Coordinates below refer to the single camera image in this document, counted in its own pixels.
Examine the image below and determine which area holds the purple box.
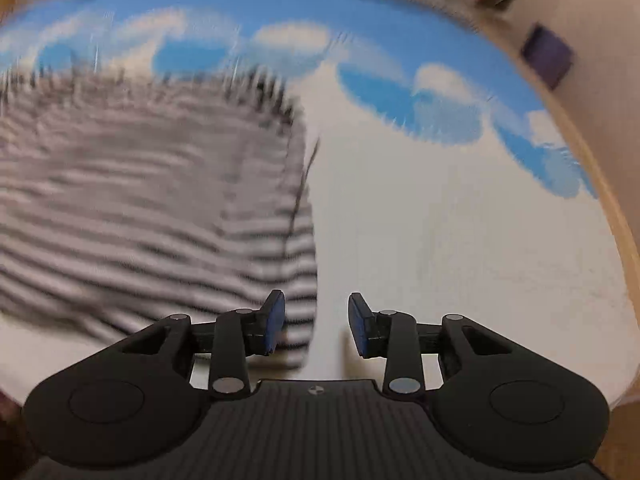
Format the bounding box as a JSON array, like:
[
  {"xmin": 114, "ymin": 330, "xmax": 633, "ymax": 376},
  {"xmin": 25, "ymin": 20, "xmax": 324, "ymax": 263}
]
[{"xmin": 520, "ymin": 23, "xmax": 574, "ymax": 89}]

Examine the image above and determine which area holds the blue cloud-print blanket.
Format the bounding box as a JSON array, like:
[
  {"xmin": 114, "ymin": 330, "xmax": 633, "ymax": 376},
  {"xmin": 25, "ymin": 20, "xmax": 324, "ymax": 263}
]
[{"xmin": 0, "ymin": 0, "xmax": 632, "ymax": 411}]

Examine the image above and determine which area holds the black and white striped shirt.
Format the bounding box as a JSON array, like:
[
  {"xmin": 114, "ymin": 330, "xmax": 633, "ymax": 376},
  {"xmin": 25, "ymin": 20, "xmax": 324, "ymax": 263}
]
[{"xmin": 0, "ymin": 62, "xmax": 321, "ymax": 370}]

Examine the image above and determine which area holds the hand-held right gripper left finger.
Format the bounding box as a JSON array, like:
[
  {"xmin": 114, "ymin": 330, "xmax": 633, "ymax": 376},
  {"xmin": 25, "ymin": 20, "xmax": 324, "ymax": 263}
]
[{"xmin": 122, "ymin": 289, "xmax": 287, "ymax": 400}]

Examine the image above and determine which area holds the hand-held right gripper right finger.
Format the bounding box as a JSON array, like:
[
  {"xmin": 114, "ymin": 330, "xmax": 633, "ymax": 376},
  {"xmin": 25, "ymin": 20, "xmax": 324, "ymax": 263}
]
[{"xmin": 348, "ymin": 292, "xmax": 512, "ymax": 395}]

